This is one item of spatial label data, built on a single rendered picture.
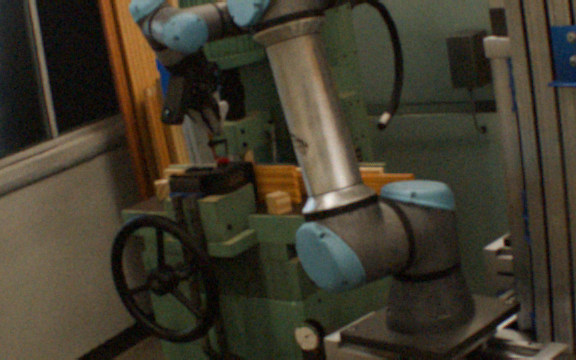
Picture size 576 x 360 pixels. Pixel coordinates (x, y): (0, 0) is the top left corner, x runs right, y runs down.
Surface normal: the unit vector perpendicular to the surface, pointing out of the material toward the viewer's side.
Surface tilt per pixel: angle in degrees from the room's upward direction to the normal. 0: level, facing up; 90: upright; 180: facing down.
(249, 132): 90
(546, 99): 90
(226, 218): 90
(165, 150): 87
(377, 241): 74
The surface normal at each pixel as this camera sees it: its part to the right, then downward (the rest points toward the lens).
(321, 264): -0.80, 0.37
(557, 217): -0.70, 0.27
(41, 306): 0.85, -0.01
